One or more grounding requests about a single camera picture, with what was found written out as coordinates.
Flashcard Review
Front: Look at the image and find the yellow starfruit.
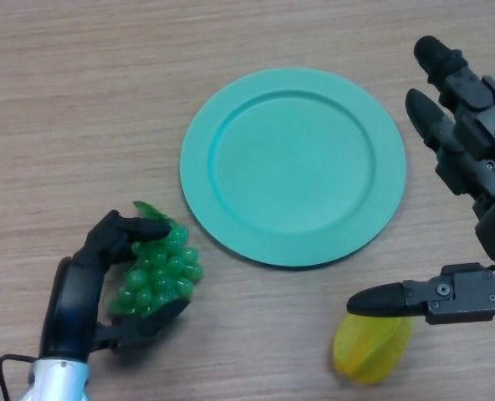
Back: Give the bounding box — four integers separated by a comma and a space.
332, 314, 415, 386

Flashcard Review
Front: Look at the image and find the green grapes bunch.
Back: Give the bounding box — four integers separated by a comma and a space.
107, 200, 205, 317

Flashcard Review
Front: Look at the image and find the green round plate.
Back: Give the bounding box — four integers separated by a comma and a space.
178, 68, 407, 267

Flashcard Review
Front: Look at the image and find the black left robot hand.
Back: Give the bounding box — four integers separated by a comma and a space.
39, 210, 190, 361

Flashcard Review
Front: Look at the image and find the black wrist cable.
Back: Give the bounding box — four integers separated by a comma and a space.
0, 353, 39, 401

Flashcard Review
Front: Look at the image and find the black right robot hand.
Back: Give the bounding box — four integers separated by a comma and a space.
346, 35, 495, 326

